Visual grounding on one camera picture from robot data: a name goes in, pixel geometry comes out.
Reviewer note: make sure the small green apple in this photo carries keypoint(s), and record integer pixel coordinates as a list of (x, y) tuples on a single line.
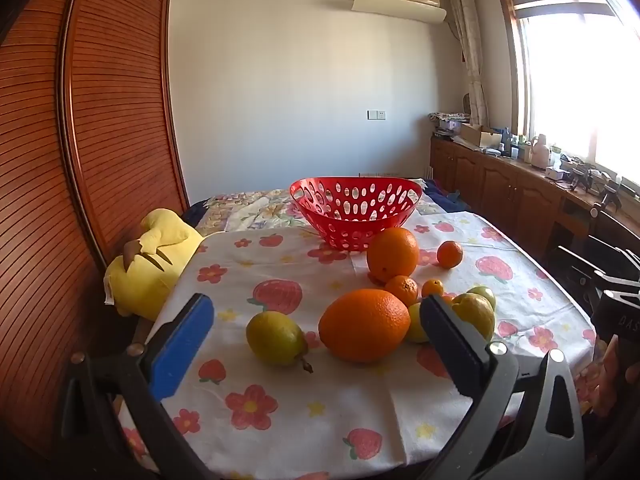
[(486, 294), (415, 325)]

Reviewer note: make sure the red perforated plastic basket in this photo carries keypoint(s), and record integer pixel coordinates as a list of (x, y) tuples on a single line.
[(350, 235)]

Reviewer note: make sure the slatted wooden wardrobe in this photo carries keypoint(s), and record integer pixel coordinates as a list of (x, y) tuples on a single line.
[(100, 135)]

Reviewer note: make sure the wooden framed window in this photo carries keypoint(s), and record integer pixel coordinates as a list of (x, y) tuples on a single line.
[(575, 85)]

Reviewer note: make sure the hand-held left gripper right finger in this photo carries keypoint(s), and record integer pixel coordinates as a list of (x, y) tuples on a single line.
[(450, 345)]

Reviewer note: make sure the large green apple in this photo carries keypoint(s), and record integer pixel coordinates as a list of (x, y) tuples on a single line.
[(475, 312)]

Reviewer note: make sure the strawberry print tablecloth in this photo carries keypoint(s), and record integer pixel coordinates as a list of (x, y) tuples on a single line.
[(300, 410)]

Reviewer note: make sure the white plastic jug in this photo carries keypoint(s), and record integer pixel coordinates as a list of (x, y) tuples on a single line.
[(539, 152)]

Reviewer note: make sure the large orange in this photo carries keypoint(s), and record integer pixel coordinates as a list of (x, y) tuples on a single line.
[(393, 255), (364, 325)]

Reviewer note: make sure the yellow plush toy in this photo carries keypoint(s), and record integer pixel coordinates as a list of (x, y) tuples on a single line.
[(135, 280)]

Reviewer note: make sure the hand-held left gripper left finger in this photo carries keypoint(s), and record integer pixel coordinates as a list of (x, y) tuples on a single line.
[(182, 345)]

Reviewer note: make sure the open cardboard box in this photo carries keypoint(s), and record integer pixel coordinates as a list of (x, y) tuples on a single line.
[(475, 135)]

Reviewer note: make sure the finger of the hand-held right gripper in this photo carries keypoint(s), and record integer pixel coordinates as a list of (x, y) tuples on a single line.
[(627, 260), (617, 280)]

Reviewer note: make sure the dark blue blanket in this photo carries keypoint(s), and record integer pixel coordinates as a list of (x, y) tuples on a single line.
[(450, 195)]

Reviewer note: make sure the person's right hand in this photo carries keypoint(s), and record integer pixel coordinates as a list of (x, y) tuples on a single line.
[(617, 380)]

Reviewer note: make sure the white wall socket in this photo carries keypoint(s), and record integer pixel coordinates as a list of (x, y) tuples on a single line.
[(376, 115)]

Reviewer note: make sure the small white box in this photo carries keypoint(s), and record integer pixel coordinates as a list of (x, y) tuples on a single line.
[(554, 173)]

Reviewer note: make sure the small black tripod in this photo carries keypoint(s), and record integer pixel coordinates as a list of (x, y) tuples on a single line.
[(610, 195), (580, 177)]

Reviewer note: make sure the yellow-green pear with stem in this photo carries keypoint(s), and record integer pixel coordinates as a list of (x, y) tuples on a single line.
[(275, 337)]

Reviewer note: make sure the long wooden cabinet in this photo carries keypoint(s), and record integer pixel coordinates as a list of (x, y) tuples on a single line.
[(500, 185)]

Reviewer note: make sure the patterned white curtain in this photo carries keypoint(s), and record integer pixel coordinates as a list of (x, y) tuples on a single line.
[(470, 50)]

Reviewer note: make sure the patterned cloth pile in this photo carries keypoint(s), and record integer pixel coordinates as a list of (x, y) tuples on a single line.
[(447, 120)]

